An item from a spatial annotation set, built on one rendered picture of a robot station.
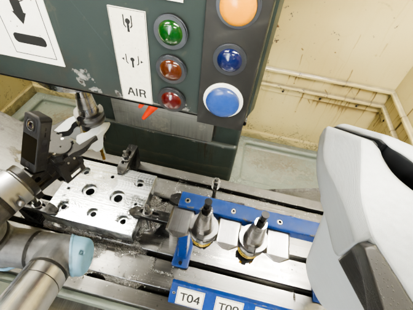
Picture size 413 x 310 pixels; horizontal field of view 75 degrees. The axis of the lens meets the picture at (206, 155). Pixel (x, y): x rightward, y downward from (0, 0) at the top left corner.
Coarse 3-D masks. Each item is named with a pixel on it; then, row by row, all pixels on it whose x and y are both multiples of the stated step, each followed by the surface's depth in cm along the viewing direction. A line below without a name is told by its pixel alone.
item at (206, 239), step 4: (196, 216) 61; (192, 220) 60; (216, 220) 60; (192, 224) 59; (216, 224) 60; (192, 228) 59; (216, 228) 59; (192, 232) 58; (196, 232) 58; (212, 232) 58; (216, 232) 58; (192, 236) 59; (196, 236) 58; (200, 236) 58; (204, 236) 58; (208, 236) 58; (212, 236) 58; (204, 240) 58; (208, 240) 58; (212, 240) 59
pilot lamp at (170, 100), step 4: (168, 92) 25; (164, 96) 25; (168, 96) 25; (172, 96) 25; (176, 96) 25; (164, 100) 25; (168, 100) 25; (172, 100) 25; (176, 100) 25; (180, 100) 25; (164, 104) 26; (168, 104) 25; (172, 104) 25; (176, 104) 25; (180, 104) 25; (168, 108) 26; (172, 108) 26; (176, 108) 26
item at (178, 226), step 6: (174, 210) 62; (180, 210) 62; (186, 210) 62; (192, 210) 62; (174, 216) 61; (180, 216) 61; (186, 216) 61; (192, 216) 62; (168, 222) 60; (174, 222) 60; (180, 222) 60; (186, 222) 60; (168, 228) 59; (174, 228) 59; (180, 228) 59; (186, 228) 59; (174, 234) 58; (180, 234) 58; (186, 234) 59
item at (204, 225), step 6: (198, 216) 56; (204, 216) 54; (210, 216) 54; (198, 222) 56; (204, 222) 55; (210, 222) 55; (198, 228) 57; (204, 228) 56; (210, 228) 57; (204, 234) 58
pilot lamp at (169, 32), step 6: (162, 24) 20; (168, 24) 20; (174, 24) 20; (162, 30) 20; (168, 30) 20; (174, 30) 20; (180, 30) 20; (162, 36) 21; (168, 36) 20; (174, 36) 20; (180, 36) 20; (168, 42) 21; (174, 42) 21
